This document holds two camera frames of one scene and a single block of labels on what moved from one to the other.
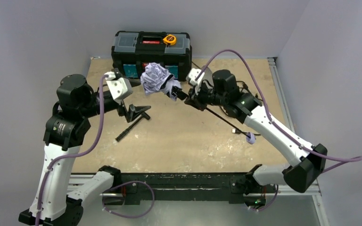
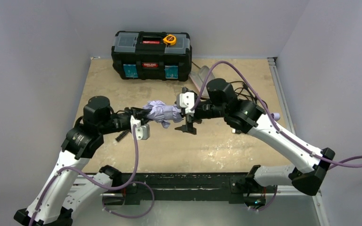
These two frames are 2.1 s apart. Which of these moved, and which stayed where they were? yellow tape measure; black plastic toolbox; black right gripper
Moved: black right gripper
Stayed: black plastic toolbox; yellow tape measure
